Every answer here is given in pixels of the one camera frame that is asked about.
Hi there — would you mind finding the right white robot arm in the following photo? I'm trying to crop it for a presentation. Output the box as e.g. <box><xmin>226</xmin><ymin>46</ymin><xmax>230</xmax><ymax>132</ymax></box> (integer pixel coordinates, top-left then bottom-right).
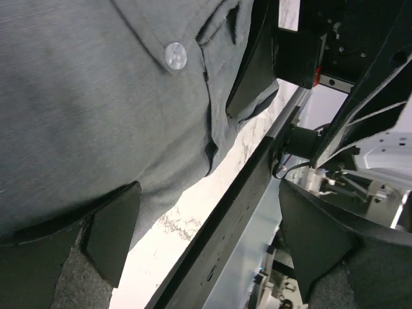
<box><xmin>229</xmin><ymin>1</ymin><xmax>411</xmax><ymax>175</ymax></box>

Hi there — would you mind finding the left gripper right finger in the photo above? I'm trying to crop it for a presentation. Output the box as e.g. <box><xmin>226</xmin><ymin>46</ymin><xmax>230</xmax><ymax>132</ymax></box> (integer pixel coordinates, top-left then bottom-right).
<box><xmin>279</xmin><ymin>180</ymin><xmax>411</xmax><ymax>308</ymax></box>

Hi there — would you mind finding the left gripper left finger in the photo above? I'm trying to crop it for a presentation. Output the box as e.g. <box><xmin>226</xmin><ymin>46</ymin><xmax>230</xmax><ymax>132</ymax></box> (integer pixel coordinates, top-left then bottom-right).
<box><xmin>1</xmin><ymin>182</ymin><xmax>141</xmax><ymax>308</ymax></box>

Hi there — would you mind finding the grey long sleeve shirt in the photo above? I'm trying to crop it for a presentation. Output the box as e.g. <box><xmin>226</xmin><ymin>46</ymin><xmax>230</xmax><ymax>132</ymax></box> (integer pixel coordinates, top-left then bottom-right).
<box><xmin>1</xmin><ymin>1</ymin><xmax>278</xmax><ymax>244</ymax></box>

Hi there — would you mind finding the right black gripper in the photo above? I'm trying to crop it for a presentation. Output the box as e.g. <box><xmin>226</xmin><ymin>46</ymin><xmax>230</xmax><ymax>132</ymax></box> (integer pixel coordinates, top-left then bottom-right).
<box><xmin>227</xmin><ymin>1</ymin><xmax>411</xmax><ymax>167</ymax></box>

